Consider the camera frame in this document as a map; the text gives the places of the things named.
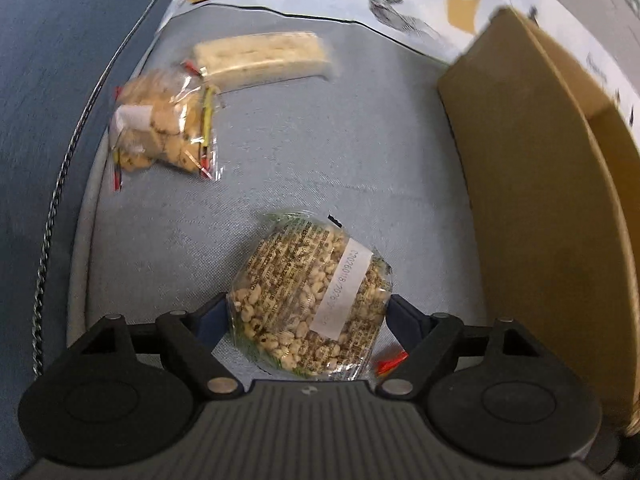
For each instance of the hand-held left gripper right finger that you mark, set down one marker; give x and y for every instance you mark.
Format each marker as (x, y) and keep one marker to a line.
(400, 310)

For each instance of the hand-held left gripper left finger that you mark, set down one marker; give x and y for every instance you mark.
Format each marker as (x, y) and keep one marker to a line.
(212, 317)

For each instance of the clear puffed grain packet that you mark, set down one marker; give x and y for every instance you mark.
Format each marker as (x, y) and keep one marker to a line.
(300, 290)

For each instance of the cardboard box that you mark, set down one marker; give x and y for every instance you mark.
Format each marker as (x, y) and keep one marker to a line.
(525, 185)

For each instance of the grey deer print cloth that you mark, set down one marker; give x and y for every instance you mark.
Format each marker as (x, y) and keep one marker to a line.
(325, 150)

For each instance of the clear cookie bag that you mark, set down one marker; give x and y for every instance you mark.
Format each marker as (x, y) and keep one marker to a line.
(160, 120)

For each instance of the white bar packet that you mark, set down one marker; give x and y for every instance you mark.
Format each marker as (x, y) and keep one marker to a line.
(260, 55)

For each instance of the dark blue cloth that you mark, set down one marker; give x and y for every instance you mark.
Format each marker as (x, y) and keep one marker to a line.
(35, 85)

